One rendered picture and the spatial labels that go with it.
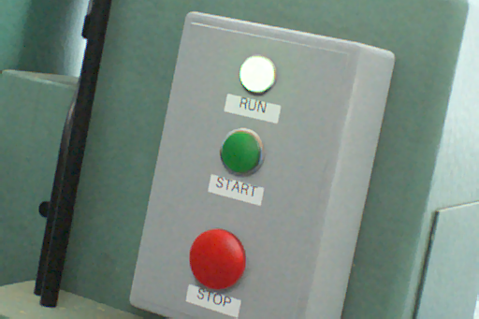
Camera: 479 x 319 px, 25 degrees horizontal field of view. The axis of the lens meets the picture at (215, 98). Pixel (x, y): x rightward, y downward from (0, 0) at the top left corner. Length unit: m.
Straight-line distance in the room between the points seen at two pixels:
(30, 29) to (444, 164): 0.32
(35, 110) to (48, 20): 0.08
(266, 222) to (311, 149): 0.04
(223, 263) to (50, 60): 0.30
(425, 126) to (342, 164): 0.06
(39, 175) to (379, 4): 0.27
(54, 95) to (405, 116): 0.25
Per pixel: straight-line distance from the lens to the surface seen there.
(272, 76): 0.54
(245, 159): 0.54
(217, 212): 0.55
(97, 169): 0.66
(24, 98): 0.74
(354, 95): 0.53
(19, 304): 0.63
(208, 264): 0.55
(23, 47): 0.78
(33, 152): 0.73
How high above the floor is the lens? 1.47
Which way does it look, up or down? 3 degrees down
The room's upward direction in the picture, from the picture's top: 11 degrees clockwise
